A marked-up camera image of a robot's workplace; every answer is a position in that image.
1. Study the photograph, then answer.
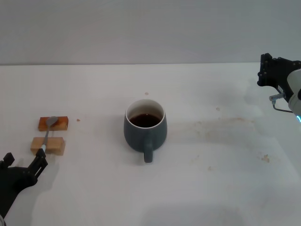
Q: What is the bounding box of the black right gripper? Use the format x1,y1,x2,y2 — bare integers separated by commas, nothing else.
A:
257,53,301,95

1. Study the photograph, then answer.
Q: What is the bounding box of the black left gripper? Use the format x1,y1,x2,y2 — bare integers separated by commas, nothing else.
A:
0,148,49,219

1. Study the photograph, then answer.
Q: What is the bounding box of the blue handled metal spoon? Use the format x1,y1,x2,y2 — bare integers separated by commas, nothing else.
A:
40,116,58,151

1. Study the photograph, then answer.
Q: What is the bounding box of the grey ceramic cup with coffee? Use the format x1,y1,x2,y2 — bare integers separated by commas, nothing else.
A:
123,99,168,163

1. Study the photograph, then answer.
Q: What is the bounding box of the light wooden block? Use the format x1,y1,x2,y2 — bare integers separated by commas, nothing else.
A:
30,137,66,156

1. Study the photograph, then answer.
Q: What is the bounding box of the orange-brown wooden block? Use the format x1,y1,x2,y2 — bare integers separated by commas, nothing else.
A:
37,115,70,131

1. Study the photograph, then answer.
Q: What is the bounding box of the right wrist cable with connector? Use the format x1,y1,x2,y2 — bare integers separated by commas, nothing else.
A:
269,92,295,113

